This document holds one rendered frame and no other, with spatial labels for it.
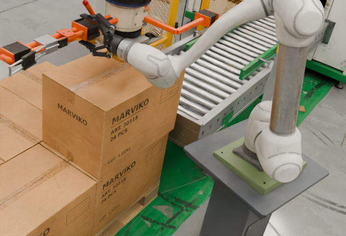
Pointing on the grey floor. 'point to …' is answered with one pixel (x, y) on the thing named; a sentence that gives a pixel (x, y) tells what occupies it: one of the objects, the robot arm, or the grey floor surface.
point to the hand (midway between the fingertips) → (84, 29)
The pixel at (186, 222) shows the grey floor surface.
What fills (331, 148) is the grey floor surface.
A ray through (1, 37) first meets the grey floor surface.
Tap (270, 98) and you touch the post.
